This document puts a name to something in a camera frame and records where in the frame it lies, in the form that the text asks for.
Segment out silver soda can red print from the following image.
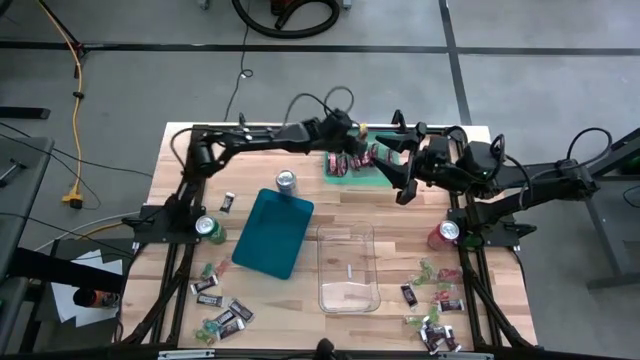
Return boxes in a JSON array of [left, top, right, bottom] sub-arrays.
[[275, 169, 299, 197]]

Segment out white paper sheets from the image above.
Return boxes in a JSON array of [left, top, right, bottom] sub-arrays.
[[49, 248, 124, 329]]

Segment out translucent green plastic bin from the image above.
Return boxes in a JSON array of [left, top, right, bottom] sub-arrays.
[[323, 130, 401, 189]]

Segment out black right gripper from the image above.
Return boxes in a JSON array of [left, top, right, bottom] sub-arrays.
[[374, 122, 454, 205]]

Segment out clear plastic bin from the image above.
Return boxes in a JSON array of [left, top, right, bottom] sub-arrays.
[[316, 221, 382, 315]]

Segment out thin black floor cable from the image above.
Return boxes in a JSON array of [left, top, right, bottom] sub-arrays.
[[223, 24, 254, 123]]

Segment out black metal table frame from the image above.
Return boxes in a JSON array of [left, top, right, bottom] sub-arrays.
[[115, 122, 539, 351]]

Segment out yellow extension cable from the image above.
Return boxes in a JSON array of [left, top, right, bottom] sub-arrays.
[[38, 0, 85, 209]]

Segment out dark blue plastic bin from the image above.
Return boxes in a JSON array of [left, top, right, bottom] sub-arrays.
[[230, 187, 316, 281]]

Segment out black vacuum hose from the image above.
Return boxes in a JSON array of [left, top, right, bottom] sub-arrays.
[[231, 0, 342, 40]]

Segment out black metal stand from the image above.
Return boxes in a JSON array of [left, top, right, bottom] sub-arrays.
[[552, 127, 640, 291]]

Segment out black padded bar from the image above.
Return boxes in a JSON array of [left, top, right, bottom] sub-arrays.
[[0, 247, 126, 296]]

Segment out white cable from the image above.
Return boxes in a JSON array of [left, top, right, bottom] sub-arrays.
[[32, 212, 144, 254]]

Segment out silver metal bracket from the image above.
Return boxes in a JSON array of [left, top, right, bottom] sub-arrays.
[[157, 349, 216, 360]]

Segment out orange black bottle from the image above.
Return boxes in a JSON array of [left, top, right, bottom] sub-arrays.
[[73, 288, 121, 310]]

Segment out green soda can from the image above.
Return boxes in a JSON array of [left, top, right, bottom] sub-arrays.
[[194, 214, 229, 245]]

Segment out person's head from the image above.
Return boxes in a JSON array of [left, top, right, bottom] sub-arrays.
[[314, 338, 337, 360]]

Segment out black tripod leg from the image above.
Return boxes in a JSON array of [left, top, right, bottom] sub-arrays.
[[35, 0, 89, 56]]

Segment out black flat bar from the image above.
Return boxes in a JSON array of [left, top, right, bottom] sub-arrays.
[[0, 105, 52, 121]]

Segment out grey side table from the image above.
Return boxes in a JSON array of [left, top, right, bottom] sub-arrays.
[[0, 135, 55, 351]]

